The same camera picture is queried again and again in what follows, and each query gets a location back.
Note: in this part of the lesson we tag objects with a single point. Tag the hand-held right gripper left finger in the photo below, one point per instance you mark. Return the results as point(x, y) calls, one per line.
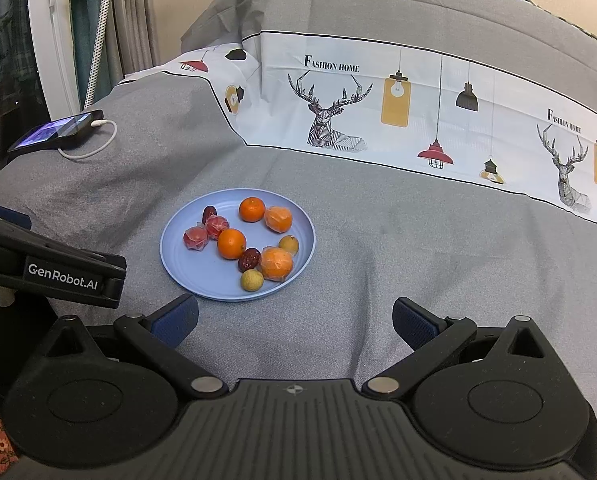
point(176, 321)

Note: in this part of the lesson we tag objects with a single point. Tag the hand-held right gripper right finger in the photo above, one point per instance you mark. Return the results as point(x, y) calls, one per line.
point(413, 322)

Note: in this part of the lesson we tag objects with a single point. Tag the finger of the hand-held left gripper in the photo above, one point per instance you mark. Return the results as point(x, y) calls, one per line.
point(19, 223)

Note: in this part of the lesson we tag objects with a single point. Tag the blue round plate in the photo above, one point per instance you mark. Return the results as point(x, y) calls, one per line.
point(198, 271)

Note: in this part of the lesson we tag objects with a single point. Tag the plastic-wrapped red fruit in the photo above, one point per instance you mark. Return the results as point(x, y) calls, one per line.
point(218, 227)
point(195, 238)

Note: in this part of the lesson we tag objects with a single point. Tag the small yellow-green fruit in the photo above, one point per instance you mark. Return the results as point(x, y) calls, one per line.
point(252, 280)

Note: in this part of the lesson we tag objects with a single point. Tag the bare orange mandarin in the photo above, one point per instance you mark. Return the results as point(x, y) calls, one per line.
point(252, 209)
point(231, 243)

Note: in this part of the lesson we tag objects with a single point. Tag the dark red jujube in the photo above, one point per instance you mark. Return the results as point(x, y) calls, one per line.
point(209, 213)
point(249, 259)

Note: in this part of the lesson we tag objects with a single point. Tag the plastic-wrapped mandarin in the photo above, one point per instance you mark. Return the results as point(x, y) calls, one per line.
point(278, 219)
point(277, 264)

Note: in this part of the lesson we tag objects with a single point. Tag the small yellow fruit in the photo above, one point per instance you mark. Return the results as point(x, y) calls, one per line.
point(289, 245)

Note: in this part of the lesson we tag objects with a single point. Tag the black smartphone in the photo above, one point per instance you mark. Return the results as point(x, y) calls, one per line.
point(53, 131)

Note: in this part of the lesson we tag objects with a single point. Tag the dotted white pole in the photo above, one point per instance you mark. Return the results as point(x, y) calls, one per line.
point(98, 55)

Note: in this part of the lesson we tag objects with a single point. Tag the green curtain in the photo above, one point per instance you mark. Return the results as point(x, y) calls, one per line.
point(83, 35)

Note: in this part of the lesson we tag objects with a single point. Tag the grey curtain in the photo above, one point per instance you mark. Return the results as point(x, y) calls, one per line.
point(136, 15)

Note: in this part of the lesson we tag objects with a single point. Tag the white window frame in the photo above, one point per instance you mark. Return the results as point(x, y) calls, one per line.
point(53, 35)

